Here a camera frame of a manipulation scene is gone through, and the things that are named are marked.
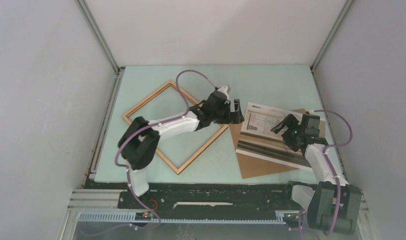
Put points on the wooden picture frame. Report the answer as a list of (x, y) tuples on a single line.
[(189, 99)]

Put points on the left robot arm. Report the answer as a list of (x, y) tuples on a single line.
[(137, 146)]

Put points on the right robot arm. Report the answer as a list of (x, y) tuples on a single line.
[(333, 205)]

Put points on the printed photo sheet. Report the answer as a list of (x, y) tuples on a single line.
[(256, 139)]

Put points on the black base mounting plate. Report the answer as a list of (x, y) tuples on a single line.
[(214, 202)]

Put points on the left corner metal post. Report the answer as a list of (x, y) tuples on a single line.
[(115, 84)]

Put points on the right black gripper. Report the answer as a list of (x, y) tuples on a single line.
[(291, 122)]

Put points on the aluminium rail frame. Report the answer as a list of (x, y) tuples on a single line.
[(98, 203)]

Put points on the right corner metal post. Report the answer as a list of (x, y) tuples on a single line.
[(330, 113)]

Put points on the small green circuit board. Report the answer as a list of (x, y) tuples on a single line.
[(143, 216)]

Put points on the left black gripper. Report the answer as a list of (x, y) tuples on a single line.
[(233, 117)]

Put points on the corner metal post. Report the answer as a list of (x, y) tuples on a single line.
[(115, 84), (330, 113)]

